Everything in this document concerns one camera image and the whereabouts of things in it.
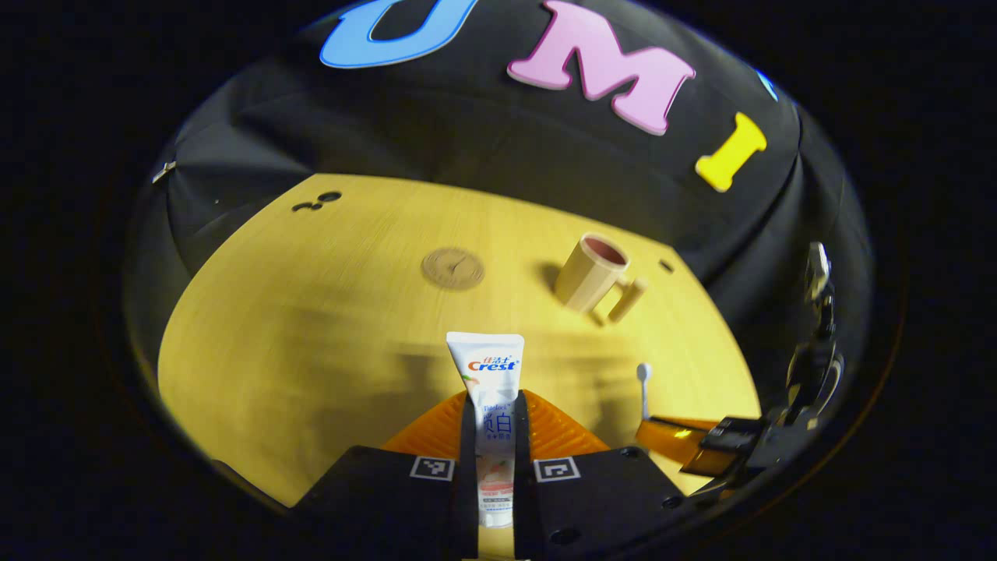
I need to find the round brown coaster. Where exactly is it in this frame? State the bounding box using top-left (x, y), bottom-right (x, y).
top-left (421, 247), bottom-right (485, 291)

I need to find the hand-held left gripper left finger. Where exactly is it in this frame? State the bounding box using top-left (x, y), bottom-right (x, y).
top-left (292, 390), bottom-right (480, 561)

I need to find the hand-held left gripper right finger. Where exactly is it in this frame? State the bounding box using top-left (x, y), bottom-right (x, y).
top-left (514, 390), bottom-right (690, 561)

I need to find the black backdrop cloth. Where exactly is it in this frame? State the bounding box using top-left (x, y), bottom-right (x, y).
top-left (125, 0), bottom-right (873, 406)

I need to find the white toothpaste tube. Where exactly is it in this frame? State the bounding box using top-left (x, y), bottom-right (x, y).
top-left (446, 331), bottom-right (525, 529)

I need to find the beige cup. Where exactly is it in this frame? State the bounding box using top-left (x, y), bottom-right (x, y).
top-left (553, 232), bottom-right (649, 326)

